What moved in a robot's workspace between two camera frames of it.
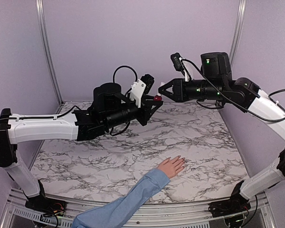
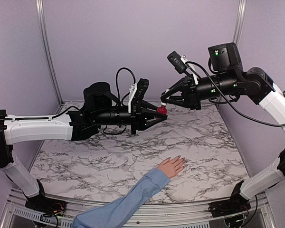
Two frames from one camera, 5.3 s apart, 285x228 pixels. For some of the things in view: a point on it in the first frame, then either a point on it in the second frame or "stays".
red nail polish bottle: [157, 98] -> [162, 109]
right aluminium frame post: [240, 15] stays
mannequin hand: [170, 167] stays
